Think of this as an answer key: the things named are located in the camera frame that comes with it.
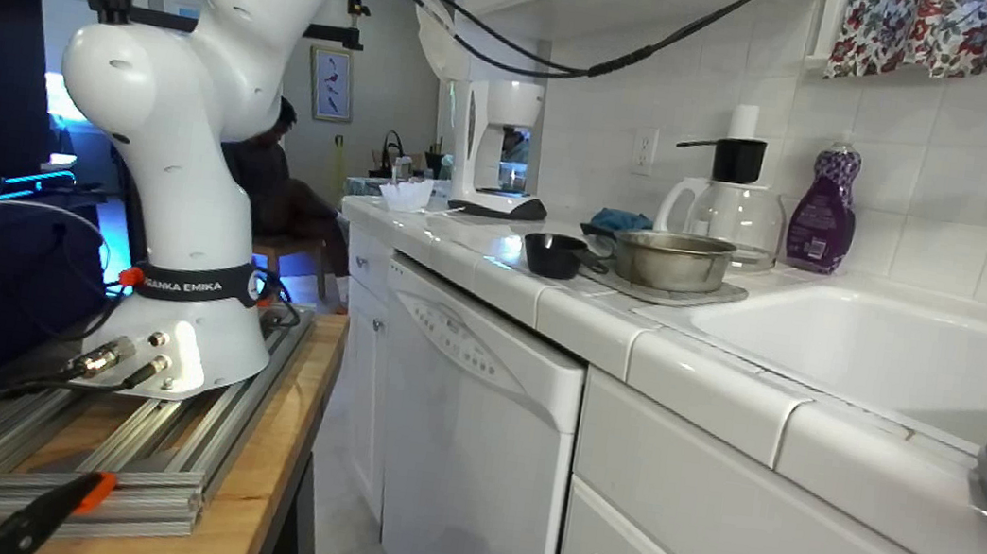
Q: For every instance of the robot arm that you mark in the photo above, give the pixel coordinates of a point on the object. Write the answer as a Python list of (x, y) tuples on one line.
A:
[(193, 94)]

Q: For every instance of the steel pot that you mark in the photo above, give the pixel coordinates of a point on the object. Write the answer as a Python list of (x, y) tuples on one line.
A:
[(672, 260)]

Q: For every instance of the black measuring cup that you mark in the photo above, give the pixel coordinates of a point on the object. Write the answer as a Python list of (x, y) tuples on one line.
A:
[(554, 254)]

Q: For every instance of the white paper coffee filters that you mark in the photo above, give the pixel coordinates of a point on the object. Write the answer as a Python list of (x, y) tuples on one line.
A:
[(407, 193)]

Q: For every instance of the white drawer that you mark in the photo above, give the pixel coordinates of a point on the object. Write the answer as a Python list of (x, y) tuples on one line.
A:
[(369, 263)]

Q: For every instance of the white coffee maker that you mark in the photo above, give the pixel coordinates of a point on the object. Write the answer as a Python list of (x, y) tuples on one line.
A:
[(497, 139)]

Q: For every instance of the blue cloth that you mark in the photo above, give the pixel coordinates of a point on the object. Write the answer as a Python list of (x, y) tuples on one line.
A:
[(620, 221)]

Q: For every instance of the white dishwasher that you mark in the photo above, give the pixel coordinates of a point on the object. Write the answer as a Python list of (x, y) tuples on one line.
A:
[(471, 446)]

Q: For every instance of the grey trivet mat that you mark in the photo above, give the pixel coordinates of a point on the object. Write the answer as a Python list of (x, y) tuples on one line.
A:
[(691, 294)]

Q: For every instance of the wooden chair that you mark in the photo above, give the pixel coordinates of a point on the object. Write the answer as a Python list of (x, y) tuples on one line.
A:
[(291, 255)]

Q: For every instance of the person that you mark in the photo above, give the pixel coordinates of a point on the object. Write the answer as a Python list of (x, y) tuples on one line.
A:
[(277, 182)]

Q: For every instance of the glass coffee carafe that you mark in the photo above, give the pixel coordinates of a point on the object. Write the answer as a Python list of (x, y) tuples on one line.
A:
[(735, 215)]

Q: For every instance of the framed bird picture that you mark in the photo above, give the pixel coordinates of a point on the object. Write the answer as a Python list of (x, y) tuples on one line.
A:
[(331, 84)]

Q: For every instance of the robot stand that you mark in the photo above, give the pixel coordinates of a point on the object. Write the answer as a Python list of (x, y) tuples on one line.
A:
[(260, 456)]

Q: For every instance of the purple dish soap bottle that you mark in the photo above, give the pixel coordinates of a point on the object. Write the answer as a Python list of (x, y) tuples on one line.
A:
[(823, 211)]

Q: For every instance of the white sink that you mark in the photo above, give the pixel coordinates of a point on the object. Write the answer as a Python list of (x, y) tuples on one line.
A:
[(903, 355)]

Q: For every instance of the black and orange clamp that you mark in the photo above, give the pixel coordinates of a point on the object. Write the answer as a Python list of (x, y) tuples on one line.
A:
[(48, 512)]

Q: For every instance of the wall socket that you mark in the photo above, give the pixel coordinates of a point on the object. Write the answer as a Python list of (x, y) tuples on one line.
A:
[(644, 150)]

